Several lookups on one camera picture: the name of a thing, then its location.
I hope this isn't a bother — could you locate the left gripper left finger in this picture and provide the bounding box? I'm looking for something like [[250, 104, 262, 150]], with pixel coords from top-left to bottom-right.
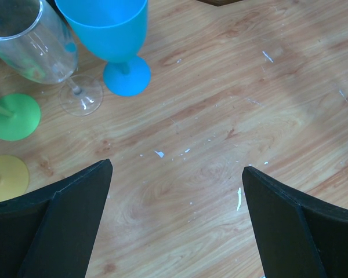
[[0, 159, 113, 277]]

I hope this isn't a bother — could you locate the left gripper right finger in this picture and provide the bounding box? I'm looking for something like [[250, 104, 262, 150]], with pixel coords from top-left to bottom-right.
[[242, 166, 348, 277]]

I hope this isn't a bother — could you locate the brown tinted clear goblet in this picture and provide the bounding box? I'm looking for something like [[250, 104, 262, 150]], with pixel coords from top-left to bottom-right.
[[0, 1, 103, 116]]

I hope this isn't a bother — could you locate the gold and black wine glass rack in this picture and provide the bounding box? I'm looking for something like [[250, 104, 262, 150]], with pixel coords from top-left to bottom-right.
[[198, 0, 242, 6]]

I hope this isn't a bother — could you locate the yellow plastic goblet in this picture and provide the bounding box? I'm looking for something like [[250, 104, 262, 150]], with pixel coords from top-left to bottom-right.
[[0, 155, 30, 202]]

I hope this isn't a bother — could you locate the green plastic goblet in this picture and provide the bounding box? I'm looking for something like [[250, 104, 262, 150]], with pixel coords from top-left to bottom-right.
[[0, 93, 41, 141]]

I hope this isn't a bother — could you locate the blue plastic goblet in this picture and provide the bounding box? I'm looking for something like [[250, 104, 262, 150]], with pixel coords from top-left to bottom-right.
[[56, 0, 151, 97]]

